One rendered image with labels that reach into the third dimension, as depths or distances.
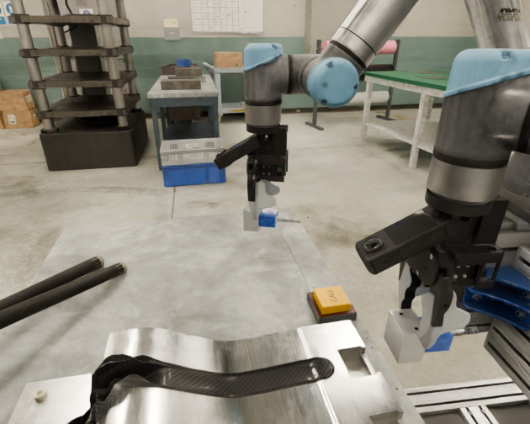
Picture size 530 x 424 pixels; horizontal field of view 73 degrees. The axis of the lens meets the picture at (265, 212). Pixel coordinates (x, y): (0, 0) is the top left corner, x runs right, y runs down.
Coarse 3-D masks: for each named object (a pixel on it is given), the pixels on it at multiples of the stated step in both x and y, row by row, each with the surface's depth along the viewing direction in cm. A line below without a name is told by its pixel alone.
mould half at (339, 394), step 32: (128, 352) 48; (160, 352) 49; (192, 352) 52; (224, 352) 54; (256, 352) 55; (288, 352) 54; (320, 352) 54; (32, 384) 52; (64, 384) 52; (320, 384) 49; (352, 384) 49; (384, 384) 49; (32, 416) 48; (64, 416) 48; (128, 416) 40; (160, 416) 41; (192, 416) 43; (224, 416) 45; (256, 416) 46; (288, 416) 45; (320, 416) 45; (352, 416) 45
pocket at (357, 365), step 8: (344, 352) 55; (352, 352) 55; (360, 352) 56; (344, 360) 56; (352, 360) 56; (360, 360) 56; (352, 368) 55; (360, 368) 55; (368, 368) 53; (352, 376) 53; (360, 376) 53
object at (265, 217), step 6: (246, 204) 86; (246, 210) 83; (258, 210) 83; (264, 210) 86; (270, 210) 86; (276, 210) 86; (246, 216) 83; (258, 216) 83; (264, 216) 83; (270, 216) 83; (276, 216) 84; (282, 216) 85; (246, 222) 84; (252, 222) 84; (258, 222) 84; (264, 222) 84; (270, 222) 83; (276, 222) 84; (294, 222) 84; (246, 228) 85; (252, 228) 84; (258, 228) 85
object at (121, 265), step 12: (120, 264) 85; (84, 276) 78; (96, 276) 79; (108, 276) 81; (60, 288) 71; (72, 288) 73; (84, 288) 76; (24, 300) 66; (36, 300) 66; (48, 300) 68; (60, 300) 71; (0, 312) 61; (12, 312) 62; (24, 312) 64; (36, 312) 67; (0, 324) 60
